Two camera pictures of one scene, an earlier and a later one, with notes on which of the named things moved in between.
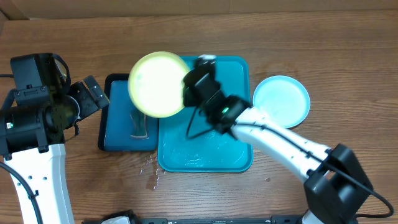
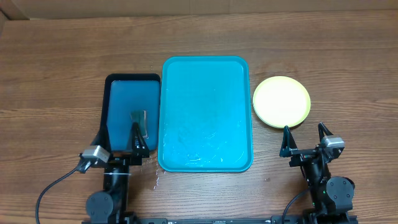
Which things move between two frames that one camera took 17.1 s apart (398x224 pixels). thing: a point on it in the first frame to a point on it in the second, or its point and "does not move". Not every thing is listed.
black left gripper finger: x=97 y=93 to x=139 y=141
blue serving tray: x=188 y=142 does not move
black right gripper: x=194 y=84 to x=306 y=153
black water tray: x=122 y=129 does not move
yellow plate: x=155 y=84 to x=281 y=101
